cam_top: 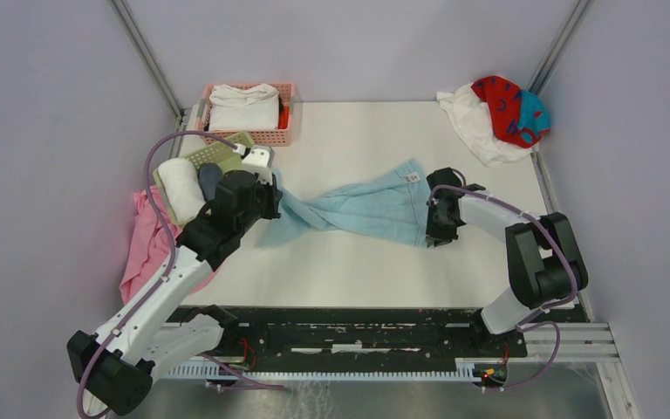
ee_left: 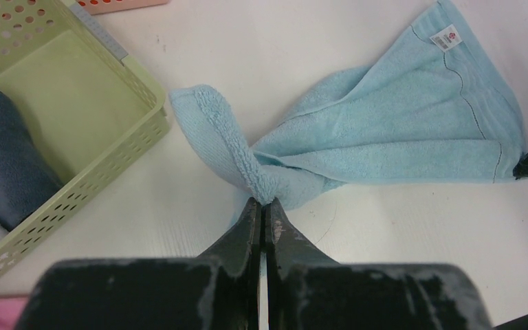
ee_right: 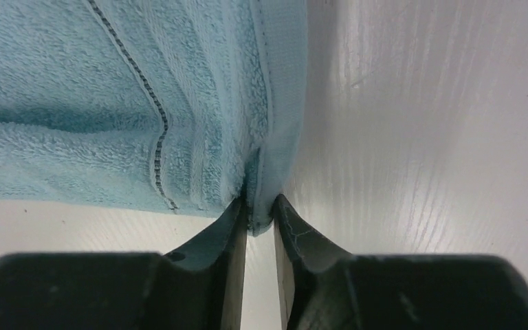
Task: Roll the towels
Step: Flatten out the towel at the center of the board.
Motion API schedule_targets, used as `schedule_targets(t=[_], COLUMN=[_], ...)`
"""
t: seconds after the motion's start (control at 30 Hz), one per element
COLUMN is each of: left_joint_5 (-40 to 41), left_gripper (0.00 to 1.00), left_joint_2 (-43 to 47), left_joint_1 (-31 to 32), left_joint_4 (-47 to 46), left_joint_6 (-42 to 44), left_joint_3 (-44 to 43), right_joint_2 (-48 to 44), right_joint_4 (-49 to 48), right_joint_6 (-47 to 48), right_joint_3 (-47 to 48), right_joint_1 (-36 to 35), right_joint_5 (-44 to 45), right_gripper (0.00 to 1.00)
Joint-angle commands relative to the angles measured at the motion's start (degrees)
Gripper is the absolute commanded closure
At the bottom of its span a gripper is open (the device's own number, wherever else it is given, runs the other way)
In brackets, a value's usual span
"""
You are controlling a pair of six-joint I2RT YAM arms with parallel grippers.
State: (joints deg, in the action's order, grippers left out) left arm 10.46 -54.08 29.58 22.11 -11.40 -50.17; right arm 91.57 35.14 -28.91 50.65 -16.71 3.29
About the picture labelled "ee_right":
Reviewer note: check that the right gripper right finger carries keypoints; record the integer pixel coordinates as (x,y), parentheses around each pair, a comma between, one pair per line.
(323,286)

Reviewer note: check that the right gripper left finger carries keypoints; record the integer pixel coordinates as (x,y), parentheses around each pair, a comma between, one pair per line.
(198,285)

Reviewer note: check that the light blue towel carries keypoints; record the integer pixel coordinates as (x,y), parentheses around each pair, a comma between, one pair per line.
(162,106)

